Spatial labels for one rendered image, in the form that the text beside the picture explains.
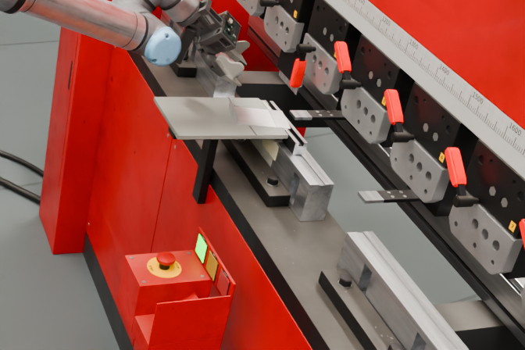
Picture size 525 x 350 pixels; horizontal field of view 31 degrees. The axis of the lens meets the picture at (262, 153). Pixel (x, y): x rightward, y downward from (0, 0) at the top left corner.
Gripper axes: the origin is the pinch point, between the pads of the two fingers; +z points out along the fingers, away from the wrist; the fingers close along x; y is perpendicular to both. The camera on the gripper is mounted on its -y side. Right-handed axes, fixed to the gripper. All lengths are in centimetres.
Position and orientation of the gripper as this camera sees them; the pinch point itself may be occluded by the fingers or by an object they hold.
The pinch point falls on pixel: (237, 73)
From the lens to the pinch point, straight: 213.3
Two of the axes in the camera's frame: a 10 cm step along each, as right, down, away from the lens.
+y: 7.9, -2.8, -5.5
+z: 5.9, 5.8, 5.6
